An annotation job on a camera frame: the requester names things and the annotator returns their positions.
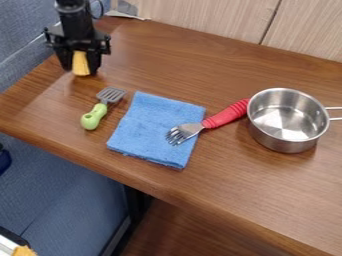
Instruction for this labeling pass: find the red handled fork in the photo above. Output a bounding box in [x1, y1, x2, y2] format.
[164, 97, 253, 147]

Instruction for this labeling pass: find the yellow toy corn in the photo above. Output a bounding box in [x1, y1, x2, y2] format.
[70, 50, 93, 77]

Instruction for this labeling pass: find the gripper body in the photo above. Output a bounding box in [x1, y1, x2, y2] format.
[42, 21, 113, 56]

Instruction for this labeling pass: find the silver pot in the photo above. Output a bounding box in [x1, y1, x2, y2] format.
[245, 87, 342, 155]

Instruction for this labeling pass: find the green handled grey spatula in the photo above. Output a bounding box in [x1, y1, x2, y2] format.
[78, 86, 129, 131]

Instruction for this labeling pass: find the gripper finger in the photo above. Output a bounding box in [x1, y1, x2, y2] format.
[86, 53, 103, 76]
[56, 53, 75, 72]

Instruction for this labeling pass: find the blue cloth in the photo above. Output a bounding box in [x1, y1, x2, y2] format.
[105, 90, 208, 170]

